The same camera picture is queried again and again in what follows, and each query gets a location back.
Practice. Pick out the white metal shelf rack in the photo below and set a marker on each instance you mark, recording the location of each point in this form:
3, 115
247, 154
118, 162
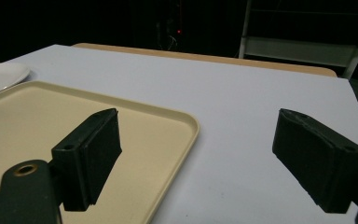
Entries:
304, 46

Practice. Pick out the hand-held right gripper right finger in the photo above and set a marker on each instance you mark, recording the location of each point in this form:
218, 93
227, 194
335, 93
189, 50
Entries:
318, 161

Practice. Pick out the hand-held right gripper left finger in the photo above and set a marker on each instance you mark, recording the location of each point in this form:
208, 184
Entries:
87, 158

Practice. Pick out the beige plastic tray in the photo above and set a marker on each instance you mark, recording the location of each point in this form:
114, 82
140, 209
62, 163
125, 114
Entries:
40, 130

